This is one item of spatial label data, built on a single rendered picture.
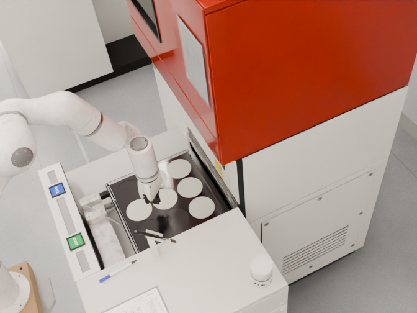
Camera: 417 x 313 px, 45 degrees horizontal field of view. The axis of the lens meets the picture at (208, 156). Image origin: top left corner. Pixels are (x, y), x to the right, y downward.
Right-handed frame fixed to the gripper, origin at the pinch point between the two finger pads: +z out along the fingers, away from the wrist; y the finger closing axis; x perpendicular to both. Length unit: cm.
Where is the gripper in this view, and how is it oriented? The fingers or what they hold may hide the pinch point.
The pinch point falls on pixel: (155, 199)
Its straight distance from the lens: 190.7
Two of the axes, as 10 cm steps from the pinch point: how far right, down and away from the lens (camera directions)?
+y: -3.8, 7.3, -5.6
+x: 9.2, 2.4, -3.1
